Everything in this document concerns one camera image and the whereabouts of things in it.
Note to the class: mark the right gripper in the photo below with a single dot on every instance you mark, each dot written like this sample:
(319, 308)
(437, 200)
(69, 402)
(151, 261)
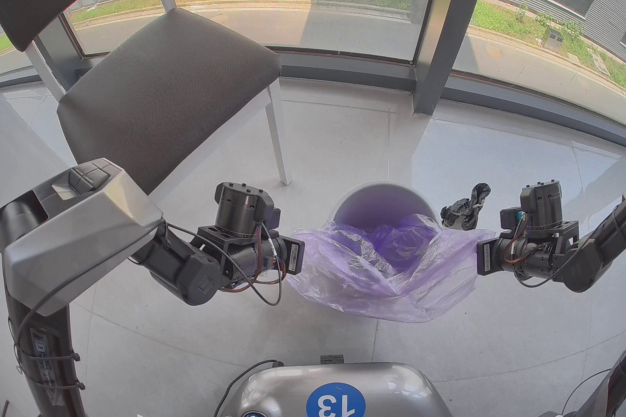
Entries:
(503, 256)

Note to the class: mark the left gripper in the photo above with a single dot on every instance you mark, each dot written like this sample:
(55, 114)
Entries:
(271, 258)

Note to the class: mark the purple plastic bag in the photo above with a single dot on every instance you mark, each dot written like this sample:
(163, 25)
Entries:
(371, 283)

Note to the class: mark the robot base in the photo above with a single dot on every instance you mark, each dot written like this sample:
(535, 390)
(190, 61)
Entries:
(293, 390)

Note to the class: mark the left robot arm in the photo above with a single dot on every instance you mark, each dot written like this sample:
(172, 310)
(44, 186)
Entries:
(83, 229)

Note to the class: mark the white trash bin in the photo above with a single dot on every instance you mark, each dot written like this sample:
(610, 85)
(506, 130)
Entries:
(376, 200)

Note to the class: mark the white chair with grey seat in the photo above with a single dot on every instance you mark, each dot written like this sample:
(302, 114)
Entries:
(161, 102)

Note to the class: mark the window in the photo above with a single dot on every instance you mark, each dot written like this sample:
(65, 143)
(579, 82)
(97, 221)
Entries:
(450, 14)

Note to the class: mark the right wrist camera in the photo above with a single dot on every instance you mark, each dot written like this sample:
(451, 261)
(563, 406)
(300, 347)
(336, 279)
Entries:
(511, 217)

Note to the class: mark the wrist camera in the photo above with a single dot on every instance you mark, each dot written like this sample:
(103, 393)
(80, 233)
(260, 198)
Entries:
(274, 217)
(511, 217)

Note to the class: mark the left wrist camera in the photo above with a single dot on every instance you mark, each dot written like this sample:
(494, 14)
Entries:
(274, 217)

